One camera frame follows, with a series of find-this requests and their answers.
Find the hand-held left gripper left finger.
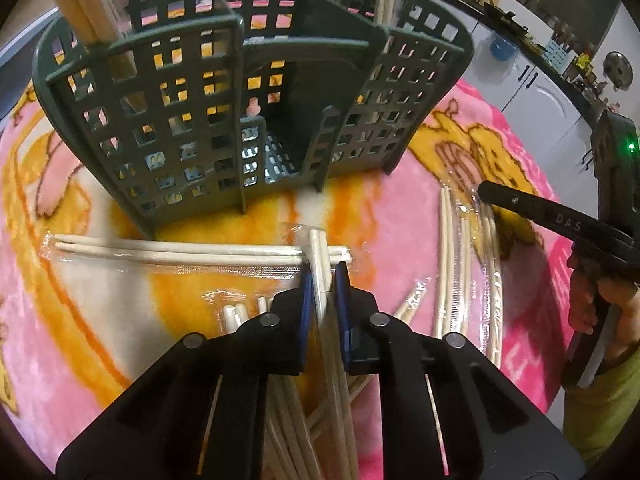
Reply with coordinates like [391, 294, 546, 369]
[55, 260, 317, 480]

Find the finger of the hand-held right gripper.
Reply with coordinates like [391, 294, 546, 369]
[477, 180, 632, 262]

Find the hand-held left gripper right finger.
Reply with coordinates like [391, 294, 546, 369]
[334, 262, 586, 480]

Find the wooden chopstick pair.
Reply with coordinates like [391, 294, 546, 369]
[50, 231, 353, 268]
[392, 281, 430, 323]
[434, 184, 473, 342]
[295, 225, 362, 480]
[475, 200, 505, 368]

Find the green plastic utensil basket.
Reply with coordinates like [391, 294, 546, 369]
[32, 0, 476, 241]

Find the person's right forearm green sleeve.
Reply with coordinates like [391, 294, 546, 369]
[562, 342, 640, 467]

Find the person's right hand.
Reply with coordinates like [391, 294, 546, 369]
[567, 256, 640, 361]

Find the round metal pan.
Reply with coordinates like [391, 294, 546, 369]
[601, 51, 635, 92]

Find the white kitchen cabinet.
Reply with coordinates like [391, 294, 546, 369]
[467, 7, 603, 203]

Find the pile of wooden chopsticks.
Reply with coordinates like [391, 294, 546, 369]
[219, 300, 373, 480]

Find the black cluttered kitchen countertop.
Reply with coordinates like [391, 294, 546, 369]
[412, 0, 640, 128]

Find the blue hanging cloth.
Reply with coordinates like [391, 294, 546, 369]
[489, 36, 519, 64]

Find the pink printed blanket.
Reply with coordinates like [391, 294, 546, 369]
[0, 0, 568, 480]

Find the bundle of chopsticks in basket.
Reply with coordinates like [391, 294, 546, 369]
[50, 0, 138, 78]

